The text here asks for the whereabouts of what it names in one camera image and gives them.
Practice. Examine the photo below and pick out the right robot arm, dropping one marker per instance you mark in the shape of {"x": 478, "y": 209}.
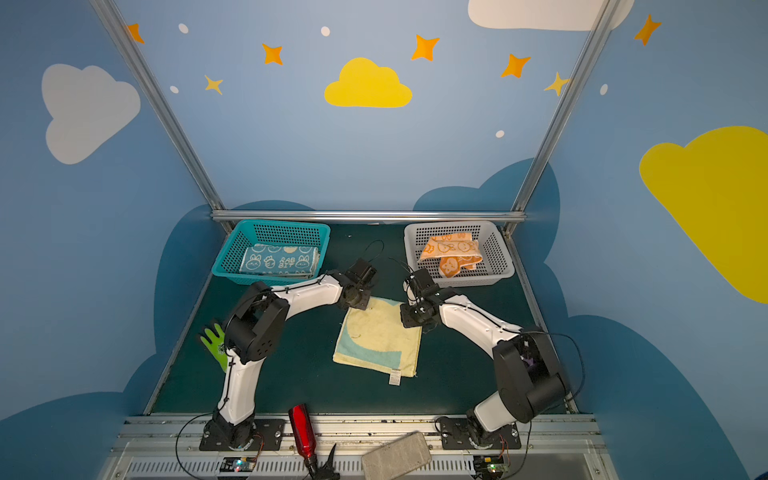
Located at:
{"x": 528, "y": 374}

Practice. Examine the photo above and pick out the right aluminium frame post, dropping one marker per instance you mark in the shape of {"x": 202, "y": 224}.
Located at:
{"x": 583, "y": 68}

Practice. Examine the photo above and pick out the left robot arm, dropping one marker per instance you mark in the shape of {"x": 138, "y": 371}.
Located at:
{"x": 252, "y": 334}

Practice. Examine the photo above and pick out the aluminium frame post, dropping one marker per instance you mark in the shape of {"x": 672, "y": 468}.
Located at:
{"x": 583, "y": 68}
{"x": 113, "y": 22}

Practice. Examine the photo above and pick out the left green circuit board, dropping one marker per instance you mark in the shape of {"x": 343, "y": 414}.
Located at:
{"x": 237, "y": 465}

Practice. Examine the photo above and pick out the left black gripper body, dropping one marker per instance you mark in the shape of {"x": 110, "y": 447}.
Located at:
{"x": 357, "y": 297}

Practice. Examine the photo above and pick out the blue bunny pattern towel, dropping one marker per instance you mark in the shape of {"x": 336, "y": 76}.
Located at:
{"x": 280, "y": 261}

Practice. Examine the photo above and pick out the green circuit board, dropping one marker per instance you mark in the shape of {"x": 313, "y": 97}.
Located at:
{"x": 488, "y": 468}
{"x": 237, "y": 465}

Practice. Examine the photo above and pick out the left aluminium frame post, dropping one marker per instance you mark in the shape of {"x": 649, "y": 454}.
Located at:
{"x": 113, "y": 22}

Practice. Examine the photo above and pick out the grey sponge block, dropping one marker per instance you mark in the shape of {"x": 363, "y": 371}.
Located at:
{"x": 397, "y": 458}

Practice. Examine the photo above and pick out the black clamp tool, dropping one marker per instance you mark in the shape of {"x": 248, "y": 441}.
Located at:
{"x": 326, "y": 471}

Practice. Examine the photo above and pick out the orange patterned towel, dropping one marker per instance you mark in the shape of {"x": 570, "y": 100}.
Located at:
{"x": 453, "y": 252}

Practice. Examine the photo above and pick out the green rubber glove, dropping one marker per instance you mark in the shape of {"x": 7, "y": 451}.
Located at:
{"x": 213, "y": 339}

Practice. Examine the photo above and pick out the red metal bottle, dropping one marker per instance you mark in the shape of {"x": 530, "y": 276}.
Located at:
{"x": 303, "y": 432}

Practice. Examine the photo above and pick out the yellow-green towel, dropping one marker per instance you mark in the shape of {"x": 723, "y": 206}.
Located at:
{"x": 375, "y": 339}

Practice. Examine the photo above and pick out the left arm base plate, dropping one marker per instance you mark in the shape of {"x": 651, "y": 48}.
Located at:
{"x": 267, "y": 433}

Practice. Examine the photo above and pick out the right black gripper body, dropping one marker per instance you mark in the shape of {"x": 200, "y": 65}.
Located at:
{"x": 413, "y": 312}

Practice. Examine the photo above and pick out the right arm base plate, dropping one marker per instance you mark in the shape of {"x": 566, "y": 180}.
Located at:
{"x": 461, "y": 434}

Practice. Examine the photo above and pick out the white plastic basket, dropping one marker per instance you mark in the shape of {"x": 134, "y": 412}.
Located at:
{"x": 495, "y": 261}

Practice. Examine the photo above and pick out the right green circuit board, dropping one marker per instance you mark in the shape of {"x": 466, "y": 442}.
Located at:
{"x": 488, "y": 468}

